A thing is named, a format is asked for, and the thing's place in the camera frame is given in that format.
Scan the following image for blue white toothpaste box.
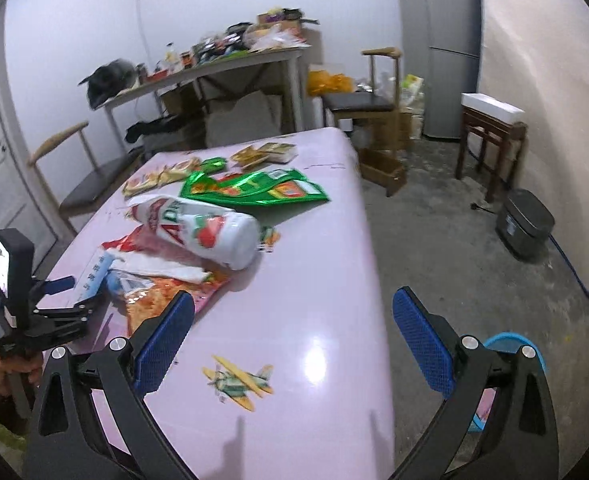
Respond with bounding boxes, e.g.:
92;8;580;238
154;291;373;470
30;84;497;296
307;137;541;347
72;248;113;304

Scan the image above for white AD drink bottle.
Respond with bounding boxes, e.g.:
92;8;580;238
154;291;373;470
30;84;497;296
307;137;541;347
130;195;261;271

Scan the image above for green snack bag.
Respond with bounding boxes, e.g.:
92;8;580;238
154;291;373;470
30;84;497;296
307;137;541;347
180;168;329;208

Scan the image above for blue plastic trash basket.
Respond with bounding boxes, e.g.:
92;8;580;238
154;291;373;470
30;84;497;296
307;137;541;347
468;332;547;434

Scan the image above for person left hand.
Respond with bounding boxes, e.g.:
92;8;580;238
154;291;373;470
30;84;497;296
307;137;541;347
0;353;43;396

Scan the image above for orange snack bag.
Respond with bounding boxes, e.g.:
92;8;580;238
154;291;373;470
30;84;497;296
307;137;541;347
106;270;230;336

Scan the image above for left wooden chair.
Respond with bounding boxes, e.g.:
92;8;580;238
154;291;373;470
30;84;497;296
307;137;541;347
26;120;146;233

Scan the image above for pink table cover sheet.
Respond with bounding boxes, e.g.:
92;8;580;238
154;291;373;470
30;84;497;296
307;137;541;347
146;128;395;479

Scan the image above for grey rice cooker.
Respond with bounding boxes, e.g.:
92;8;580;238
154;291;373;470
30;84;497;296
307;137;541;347
495;188;555;260

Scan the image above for small snack packets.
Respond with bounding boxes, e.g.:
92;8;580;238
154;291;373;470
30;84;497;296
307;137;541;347
230;142;298;168

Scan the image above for white cluttered side table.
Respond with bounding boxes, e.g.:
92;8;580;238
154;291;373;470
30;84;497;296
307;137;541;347
100;48;304;154

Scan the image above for dark wooden stool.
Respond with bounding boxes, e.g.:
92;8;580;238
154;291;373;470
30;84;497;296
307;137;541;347
454;106;528;203

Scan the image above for white foam box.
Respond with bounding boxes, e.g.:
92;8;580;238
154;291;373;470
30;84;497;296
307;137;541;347
462;93;525;125

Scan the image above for yellow plastic bag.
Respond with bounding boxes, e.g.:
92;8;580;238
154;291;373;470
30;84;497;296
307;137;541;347
307;70;354;98

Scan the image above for wooden chair black seat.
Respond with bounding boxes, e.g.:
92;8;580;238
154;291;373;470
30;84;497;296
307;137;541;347
321;47;402;156

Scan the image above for white quilted mattress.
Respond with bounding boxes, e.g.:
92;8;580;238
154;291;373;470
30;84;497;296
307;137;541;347
479;0;589;294

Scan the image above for grey refrigerator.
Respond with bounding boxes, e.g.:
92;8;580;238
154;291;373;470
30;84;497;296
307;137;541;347
400;0;482;142

